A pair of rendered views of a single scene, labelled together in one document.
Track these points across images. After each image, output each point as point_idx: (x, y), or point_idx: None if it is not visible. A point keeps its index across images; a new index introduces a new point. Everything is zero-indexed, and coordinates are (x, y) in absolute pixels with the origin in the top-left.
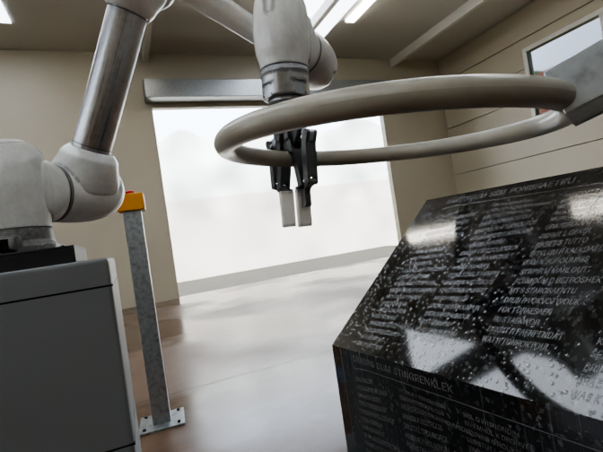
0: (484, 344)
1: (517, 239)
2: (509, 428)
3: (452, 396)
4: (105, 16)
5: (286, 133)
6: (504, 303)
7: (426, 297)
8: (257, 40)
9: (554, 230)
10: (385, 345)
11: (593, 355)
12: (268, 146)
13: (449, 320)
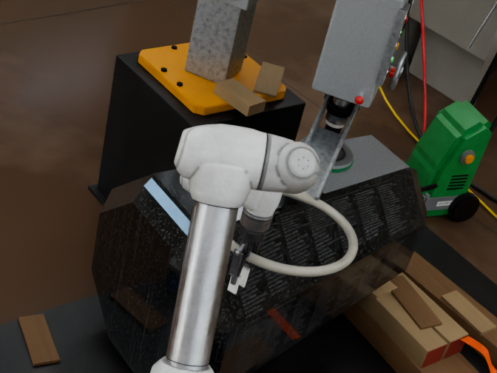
0: (297, 278)
1: (278, 240)
2: (310, 293)
3: (295, 299)
4: (234, 222)
5: (257, 243)
6: (293, 263)
7: (262, 277)
8: (276, 203)
9: (287, 233)
10: (263, 306)
11: (321, 264)
12: (242, 254)
13: (280, 280)
